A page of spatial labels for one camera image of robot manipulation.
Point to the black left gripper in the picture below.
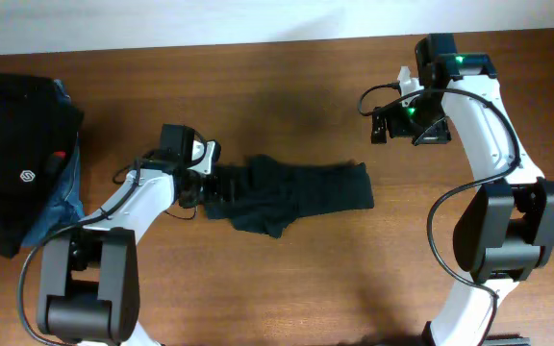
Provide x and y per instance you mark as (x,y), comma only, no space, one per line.
(229,184)

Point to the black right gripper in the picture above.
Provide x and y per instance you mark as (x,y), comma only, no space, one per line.
(379,125)

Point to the dark green t-shirt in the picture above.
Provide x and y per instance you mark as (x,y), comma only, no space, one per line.
(264,196)

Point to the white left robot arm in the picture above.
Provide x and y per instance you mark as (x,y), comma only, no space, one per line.
(89,274)

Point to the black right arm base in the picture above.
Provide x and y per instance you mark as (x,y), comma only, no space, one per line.
(431,337)

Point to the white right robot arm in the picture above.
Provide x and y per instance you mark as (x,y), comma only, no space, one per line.
(507,230)

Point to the folded blue jeans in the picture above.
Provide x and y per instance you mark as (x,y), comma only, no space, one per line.
(60,197)

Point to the black folded garment with logo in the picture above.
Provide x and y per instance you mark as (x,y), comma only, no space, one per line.
(11,191)

